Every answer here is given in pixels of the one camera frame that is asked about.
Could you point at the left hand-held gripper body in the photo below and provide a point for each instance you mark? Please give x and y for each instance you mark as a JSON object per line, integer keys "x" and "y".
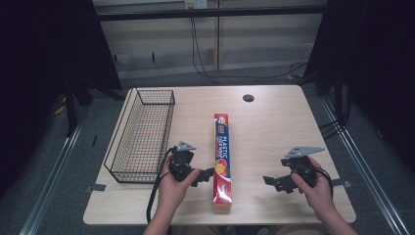
{"x": 181, "y": 161}

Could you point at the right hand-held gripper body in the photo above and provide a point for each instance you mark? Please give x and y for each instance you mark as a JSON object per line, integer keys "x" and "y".
{"x": 301, "y": 163}

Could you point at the long plastic wrap box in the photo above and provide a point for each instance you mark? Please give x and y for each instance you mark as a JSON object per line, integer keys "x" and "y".
{"x": 221, "y": 153}

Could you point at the person's left hand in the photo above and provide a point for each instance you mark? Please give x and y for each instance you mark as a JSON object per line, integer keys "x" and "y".
{"x": 173, "y": 192}

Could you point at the person's right hand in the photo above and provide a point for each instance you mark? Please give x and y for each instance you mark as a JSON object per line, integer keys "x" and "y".
{"x": 314, "y": 196}

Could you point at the grey tape piece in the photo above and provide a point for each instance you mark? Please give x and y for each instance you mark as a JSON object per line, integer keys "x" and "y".
{"x": 96, "y": 187}
{"x": 342, "y": 183}

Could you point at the black stand leg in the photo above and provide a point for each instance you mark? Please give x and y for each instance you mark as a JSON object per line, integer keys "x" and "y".
{"x": 70, "y": 111}

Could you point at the black curtain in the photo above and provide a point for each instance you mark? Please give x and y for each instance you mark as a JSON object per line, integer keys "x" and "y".
{"x": 49, "y": 49}
{"x": 375, "y": 65}

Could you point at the black horizontal bar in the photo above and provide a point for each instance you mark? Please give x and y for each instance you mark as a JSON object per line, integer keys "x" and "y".
{"x": 208, "y": 13}

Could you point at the metal floor rail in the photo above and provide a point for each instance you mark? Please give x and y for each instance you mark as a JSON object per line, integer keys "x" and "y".
{"x": 368, "y": 169}
{"x": 49, "y": 182}

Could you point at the white wall outlet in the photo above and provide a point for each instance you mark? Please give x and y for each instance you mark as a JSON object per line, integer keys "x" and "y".
{"x": 195, "y": 4}

